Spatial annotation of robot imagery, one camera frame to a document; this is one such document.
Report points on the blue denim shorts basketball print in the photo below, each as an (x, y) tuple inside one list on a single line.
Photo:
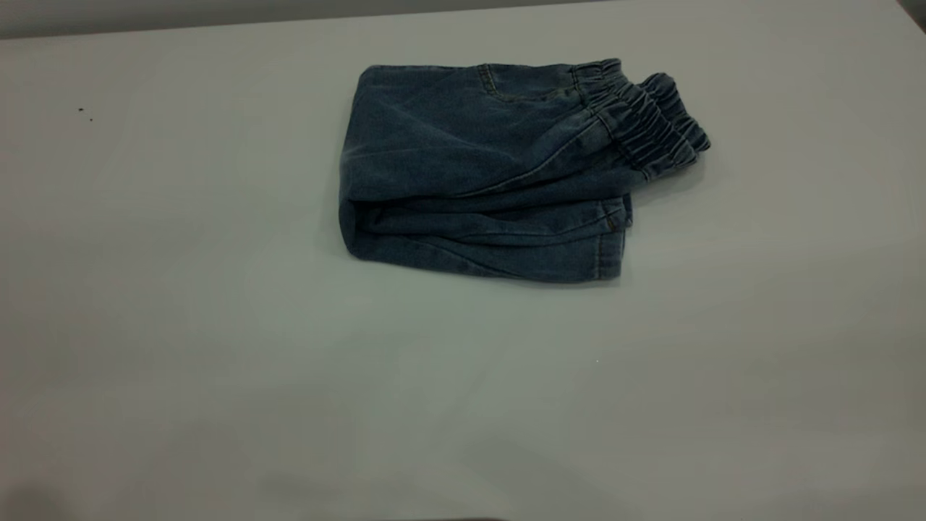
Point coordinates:
[(492, 166)]

